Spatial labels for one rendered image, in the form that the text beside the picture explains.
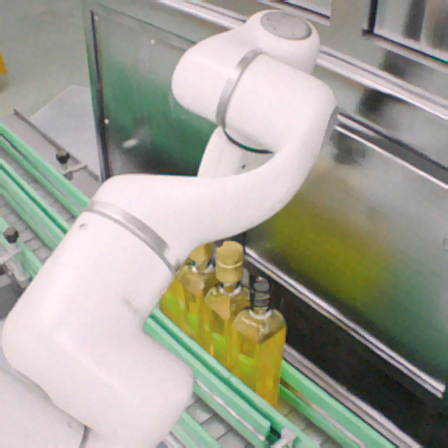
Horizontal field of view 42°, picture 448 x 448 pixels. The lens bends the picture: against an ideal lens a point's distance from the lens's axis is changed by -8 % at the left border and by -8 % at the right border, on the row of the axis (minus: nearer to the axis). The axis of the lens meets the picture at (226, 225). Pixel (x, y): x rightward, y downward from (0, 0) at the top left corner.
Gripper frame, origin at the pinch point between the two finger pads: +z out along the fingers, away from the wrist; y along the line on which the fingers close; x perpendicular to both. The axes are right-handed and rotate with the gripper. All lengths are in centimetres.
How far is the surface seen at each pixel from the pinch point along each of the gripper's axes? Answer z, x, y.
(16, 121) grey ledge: 58, -91, -13
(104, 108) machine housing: 27, -52, -16
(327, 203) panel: 0.1, 4.9, -12.7
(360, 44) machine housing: -21.9, -0.1, -15.1
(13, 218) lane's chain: 48, -52, 8
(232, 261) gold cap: 4.9, 2.6, 1.0
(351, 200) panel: -3.4, 7.9, -12.7
